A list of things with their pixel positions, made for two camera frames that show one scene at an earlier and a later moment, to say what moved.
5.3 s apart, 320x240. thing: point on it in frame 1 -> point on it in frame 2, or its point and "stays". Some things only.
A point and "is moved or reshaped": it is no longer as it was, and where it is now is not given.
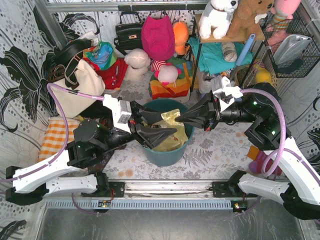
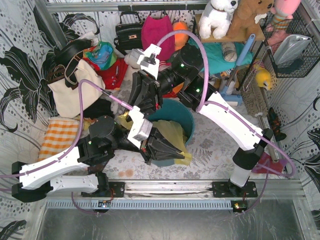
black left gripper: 135,122 -> 145,151
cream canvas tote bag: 90,83 stays
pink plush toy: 283,11 stays
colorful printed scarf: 102,56 stays
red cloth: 113,76 stays
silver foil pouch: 288,48 stays
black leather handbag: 129,35 stays
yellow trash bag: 180,138 is moved or reshaped
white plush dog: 216,15 stays
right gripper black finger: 200,121 -> 146,99
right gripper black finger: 207,105 -> 136,82
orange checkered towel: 55,137 stays
